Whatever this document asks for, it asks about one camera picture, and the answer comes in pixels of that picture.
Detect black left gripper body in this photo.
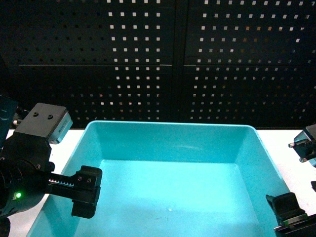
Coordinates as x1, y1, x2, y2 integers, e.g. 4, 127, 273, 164
0, 134, 54, 217

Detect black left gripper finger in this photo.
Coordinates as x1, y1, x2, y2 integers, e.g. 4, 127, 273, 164
46, 165, 103, 219

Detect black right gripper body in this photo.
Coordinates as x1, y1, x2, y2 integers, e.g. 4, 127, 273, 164
274, 213, 316, 237

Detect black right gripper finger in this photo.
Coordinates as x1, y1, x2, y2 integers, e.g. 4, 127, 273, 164
266, 192, 306, 226

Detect teal plastic bin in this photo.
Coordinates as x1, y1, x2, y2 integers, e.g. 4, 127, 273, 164
28, 121, 289, 237

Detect black perforated panel left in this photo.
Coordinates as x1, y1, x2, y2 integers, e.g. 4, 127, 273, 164
0, 0, 177, 128

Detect black perforated panel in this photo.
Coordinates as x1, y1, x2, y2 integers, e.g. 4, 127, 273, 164
180, 0, 316, 128
0, 0, 177, 128

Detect black perforated panel right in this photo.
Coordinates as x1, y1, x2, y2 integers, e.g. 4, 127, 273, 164
180, 0, 316, 128

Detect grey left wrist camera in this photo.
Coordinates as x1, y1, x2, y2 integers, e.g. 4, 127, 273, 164
15, 103, 73, 144

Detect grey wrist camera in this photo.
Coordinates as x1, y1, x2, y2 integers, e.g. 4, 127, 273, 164
15, 103, 73, 144
288, 124, 316, 167

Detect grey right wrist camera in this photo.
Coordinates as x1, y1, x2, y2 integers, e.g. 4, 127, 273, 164
288, 124, 316, 167

